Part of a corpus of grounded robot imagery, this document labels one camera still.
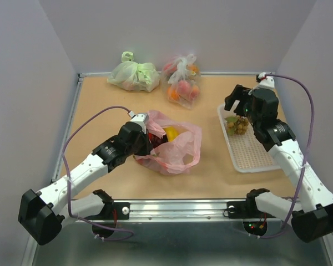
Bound clear plastic fruit bag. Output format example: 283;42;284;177
161;54;200;109

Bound aluminium front rail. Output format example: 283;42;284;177
34;198;295;222

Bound purple cable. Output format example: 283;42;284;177
62;106;134;241
249;73;315;239

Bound yellow banana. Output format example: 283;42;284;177
164;126;179;142

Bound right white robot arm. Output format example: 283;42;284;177
224;85;333;243

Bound pink plastic bag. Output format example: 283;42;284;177
134;110;202;176

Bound white plastic basket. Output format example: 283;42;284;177
217;104;280;173

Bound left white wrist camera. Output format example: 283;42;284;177
128;111;149;134

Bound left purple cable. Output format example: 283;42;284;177
62;106;134;241

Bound tan longan bunch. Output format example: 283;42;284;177
225;116;249;136

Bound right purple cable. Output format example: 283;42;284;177
249;73;315;239

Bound dark red grape bunch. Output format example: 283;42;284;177
148;133;168;149

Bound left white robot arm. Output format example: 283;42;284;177
18;113;153;245

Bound green plastic bag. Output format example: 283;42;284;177
107;51;160;92

